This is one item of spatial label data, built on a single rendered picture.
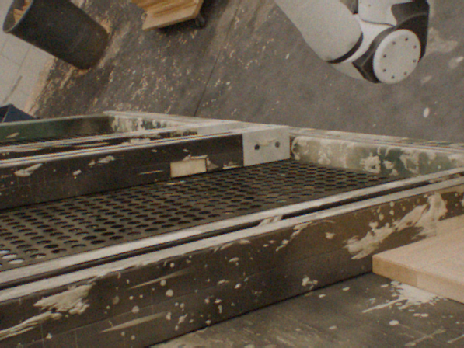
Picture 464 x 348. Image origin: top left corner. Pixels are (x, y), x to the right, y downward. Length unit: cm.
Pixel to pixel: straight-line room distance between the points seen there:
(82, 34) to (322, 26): 425
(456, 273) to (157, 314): 29
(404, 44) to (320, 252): 41
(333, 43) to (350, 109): 179
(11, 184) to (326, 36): 55
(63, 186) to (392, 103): 169
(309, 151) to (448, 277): 75
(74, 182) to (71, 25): 396
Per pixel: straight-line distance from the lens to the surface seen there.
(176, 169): 121
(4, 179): 108
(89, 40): 510
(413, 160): 116
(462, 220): 80
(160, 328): 54
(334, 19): 90
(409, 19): 94
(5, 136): 203
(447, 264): 67
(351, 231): 65
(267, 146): 133
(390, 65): 94
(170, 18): 413
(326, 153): 130
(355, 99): 271
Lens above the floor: 175
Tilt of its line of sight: 35 degrees down
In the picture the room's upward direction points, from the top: 59 degrees counter-clockwise
